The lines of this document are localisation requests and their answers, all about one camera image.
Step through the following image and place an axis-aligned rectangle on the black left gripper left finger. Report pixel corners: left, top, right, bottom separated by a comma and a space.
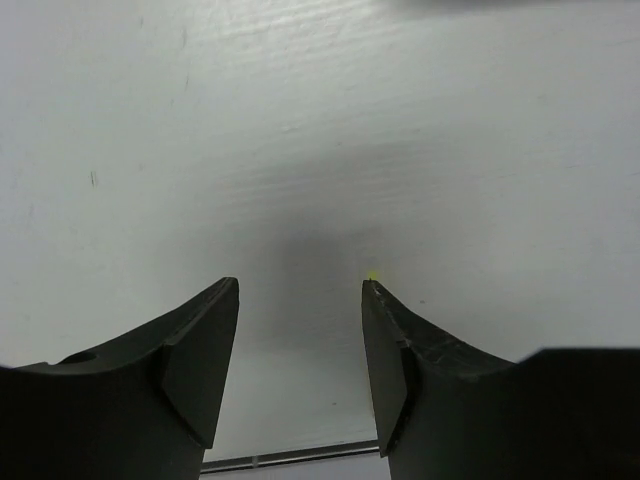
1, 277, 239, 479

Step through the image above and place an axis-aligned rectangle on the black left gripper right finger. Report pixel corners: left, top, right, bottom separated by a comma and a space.
361, 280, 639, 479

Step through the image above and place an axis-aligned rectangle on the white left organizer tray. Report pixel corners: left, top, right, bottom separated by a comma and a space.
392, 0, 582, 15

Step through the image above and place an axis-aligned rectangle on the aluminium table edge rail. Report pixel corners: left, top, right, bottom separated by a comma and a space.
200, 440, 379, 475

